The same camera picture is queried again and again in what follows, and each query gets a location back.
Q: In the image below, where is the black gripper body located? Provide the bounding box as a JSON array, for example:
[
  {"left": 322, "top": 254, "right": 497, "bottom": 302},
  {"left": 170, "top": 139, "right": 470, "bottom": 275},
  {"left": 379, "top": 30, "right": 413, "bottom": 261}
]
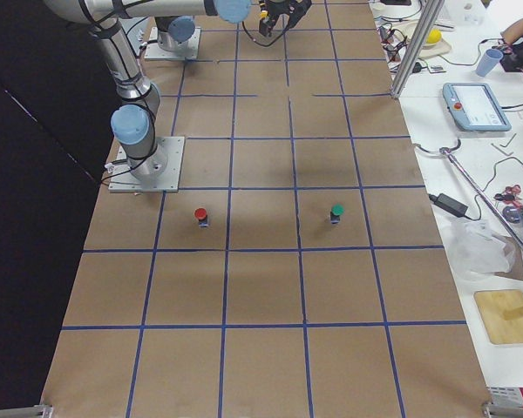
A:
[{"left": 265, "top": 0, "right": 312, "bottom": 30}]

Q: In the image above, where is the yellow push button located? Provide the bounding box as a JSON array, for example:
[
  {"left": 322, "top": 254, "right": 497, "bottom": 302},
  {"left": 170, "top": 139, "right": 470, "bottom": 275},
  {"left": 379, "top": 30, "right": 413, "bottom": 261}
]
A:
[{"left": 258, "top": 0, "right": 273, "bottom": 37}]

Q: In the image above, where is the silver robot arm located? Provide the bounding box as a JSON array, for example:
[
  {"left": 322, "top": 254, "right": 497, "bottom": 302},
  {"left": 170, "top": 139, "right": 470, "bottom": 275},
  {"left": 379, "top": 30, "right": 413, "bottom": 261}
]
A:
[
  {"left": 155, "top": 1, "right": 312, "bottom": 51},
  {"left": 44, "top": 1, "right": 250, "bottom": 185}
]

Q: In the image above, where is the green push button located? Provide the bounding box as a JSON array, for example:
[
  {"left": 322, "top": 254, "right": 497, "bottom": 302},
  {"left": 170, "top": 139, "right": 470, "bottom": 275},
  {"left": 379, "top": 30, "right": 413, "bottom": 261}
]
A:
[{"left": 329, "top": 204, "right": 344, "bottom": 225}]

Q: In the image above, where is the red push button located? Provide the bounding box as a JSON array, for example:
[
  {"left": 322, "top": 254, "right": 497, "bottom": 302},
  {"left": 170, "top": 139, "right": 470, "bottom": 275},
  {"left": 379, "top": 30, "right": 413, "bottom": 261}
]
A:
[{"left": 194, "top": 207, "right": 209, "bottom": 228}]

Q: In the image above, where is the person hand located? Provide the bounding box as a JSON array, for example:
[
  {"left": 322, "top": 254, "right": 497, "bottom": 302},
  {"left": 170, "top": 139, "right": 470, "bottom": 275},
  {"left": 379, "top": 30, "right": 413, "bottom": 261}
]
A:
[{"left": 502, "top": 18, "right": 523, "bottom": 44}]

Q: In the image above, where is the yellow ball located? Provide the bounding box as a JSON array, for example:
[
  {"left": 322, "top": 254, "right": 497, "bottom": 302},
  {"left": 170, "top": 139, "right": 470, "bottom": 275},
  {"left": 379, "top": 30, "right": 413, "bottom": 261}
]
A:
[{"left": 425, "top": 29, "right": 442, "bottom": 47}]

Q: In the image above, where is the light blue plastic cup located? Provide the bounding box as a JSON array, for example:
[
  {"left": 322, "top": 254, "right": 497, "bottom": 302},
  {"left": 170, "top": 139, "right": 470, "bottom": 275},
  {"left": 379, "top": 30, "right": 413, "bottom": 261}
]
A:
[{"left": 475, "top": 48, "right": 504, "bottom": 78}]

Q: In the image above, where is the blue teach pendant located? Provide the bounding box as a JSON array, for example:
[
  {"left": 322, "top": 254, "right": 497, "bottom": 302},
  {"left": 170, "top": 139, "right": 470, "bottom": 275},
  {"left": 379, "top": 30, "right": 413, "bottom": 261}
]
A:
[{"left": 442, "top": 83, "right": 512, "bottom": 132}]

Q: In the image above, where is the black power adapter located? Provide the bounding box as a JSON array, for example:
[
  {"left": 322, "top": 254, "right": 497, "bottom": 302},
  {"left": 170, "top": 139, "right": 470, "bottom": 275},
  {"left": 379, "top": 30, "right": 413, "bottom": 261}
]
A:
[{"left": 429, "top": 193, "right": 468, "bottom": 218}]

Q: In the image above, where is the clear plastic bag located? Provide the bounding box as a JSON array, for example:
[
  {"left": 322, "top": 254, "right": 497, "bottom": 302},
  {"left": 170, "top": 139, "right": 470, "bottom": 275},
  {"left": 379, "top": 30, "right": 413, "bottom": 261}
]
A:
[{"left": 440, "top": 218, "right": 523, "bottom": 281}]

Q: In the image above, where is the silver metal rod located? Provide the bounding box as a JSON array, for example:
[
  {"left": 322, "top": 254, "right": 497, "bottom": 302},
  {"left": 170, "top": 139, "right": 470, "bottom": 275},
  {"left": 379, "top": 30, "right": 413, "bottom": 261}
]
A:
[{"left": 413, "top": 138, "right": 523, "bottom": 254}]

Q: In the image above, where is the wooden cutting board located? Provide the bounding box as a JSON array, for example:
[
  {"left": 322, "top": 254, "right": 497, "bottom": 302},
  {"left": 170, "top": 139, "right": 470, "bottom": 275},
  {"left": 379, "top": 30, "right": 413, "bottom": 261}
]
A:
[{"left": 474, "top": 289, "right": 523, "bottom": 345}]

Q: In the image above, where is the aluminium frame post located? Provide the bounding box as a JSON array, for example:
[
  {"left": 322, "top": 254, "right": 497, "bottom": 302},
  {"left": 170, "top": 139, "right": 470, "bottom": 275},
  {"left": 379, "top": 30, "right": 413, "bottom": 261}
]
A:
[{"left": 391, "top": 0, "right": 445, "bottom": 99}]

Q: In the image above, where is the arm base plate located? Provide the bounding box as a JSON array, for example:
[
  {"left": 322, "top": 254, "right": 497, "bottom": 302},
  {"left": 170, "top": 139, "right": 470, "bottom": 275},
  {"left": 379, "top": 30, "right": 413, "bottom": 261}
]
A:
[
  {"left": 143, "top": 27, "right": 200, "bottom": 61},
  {"left": 106, "top": 137, "right": 185, "bottom": 192}
]

